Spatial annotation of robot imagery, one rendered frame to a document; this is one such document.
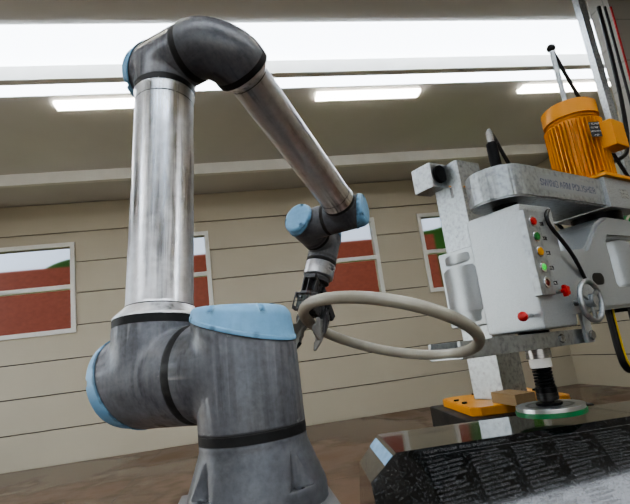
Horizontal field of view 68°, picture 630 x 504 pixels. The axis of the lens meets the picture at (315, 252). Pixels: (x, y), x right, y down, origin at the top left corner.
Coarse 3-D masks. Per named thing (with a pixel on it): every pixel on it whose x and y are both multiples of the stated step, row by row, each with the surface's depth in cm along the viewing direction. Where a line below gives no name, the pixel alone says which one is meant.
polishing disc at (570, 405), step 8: (568, 400) 156; (576, 400) 154; (520, 408) 153; (528, 408) 151; (536, 408) 149; (544, 408) 148; (552, 408) 146; (560, 408) 144; (568, 408) 143; (576, 408) 144
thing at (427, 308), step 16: (304, 304) 116; (320, 304) 111; (368, 304) 104; (384, 304) 102; (400, 304) 101; (416, 304) 101; (432, 304) 102; (304, 320) 127; (448, 320) 103; (464, 320) 104; (336, 336) 140; (480, 336) 110; (384, 352) 143; (400, 352) 141; (416, 352) 139; (432, 352) 136; (448, 352) 131; (464, 352) 125
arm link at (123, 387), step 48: (144, 48) 89; (144, 96) 85; (192, 96) 91; (144, 144) 82; (192, 144) 88; (144, 192) 79; (192, 192) 85; (144, 240) 76; (192, 240) 82; (144, 288) 74; (192, 288) 79; (144, 336) 69; (96, 384) 71; (144, 384) 66
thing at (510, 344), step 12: (516, 336) 143; (528, 336) 146; (540, 336) 150; (552, 336) 154; (564, 336) 156; (576, 336) 162; (432, 348) 138; (444, 348) 140; (492, 348) 136; (504, 348) 139; (516, 348) 142; (528, 348) 145; (540, 348) 148; (432, 360) 137
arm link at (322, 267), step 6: (312, 258) 137; (306, 264) 138; (312, 264) 136; (318, 264) 135; (324, 264) 136; (330, 264) 137; (306, 270) 136; (312, 270) 135; (318, 270) 134; (324, 270) 135; (330, 270) 136; (330, 276) 136
